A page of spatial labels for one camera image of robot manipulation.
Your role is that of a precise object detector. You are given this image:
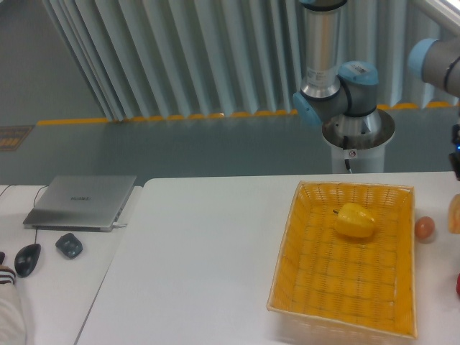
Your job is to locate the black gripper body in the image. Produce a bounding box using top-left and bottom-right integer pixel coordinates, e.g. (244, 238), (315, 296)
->
(448, 124), (460, 180)

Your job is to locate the triangular toasted bread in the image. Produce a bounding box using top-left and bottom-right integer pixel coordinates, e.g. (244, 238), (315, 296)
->
(448, 194), (460, 234)

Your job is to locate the person forearm striped sleeve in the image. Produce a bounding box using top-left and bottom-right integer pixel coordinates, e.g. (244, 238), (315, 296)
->
(1, 252), (27, 344)

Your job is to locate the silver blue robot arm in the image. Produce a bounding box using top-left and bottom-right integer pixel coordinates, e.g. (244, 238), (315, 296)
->
(293, 1), (459, 173)

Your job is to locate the brown egg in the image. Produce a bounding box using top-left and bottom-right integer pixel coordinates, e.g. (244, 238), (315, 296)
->
(415, 216), (436, 240)

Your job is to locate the yellow bell pepper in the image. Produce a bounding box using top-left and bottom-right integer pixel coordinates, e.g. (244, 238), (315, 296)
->
(333, 203), (377, 239)

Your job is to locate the red object at edge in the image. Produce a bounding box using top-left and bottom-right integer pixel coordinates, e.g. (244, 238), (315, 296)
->
(456, 274), (460, 296)

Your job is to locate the yellow woven basket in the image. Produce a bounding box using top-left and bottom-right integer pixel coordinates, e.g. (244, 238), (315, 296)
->
(267, 181), (418, 339)

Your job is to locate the silver closed laptop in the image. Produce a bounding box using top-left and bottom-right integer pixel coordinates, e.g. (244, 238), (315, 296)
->
(23, 175), (136, 231)

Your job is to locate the black computer mouse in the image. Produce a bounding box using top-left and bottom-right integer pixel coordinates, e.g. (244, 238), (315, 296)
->
(14, 243), (41, 277)

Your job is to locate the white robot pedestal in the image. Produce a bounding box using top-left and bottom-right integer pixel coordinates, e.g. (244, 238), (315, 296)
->
(322, 109), (395, 174)

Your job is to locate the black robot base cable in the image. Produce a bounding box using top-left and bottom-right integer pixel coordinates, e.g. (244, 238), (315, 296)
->
(342, 135), (352, 174)

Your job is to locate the black mouse cable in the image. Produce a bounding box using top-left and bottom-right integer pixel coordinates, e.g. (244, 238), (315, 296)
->
(0, 185), (49, 245)

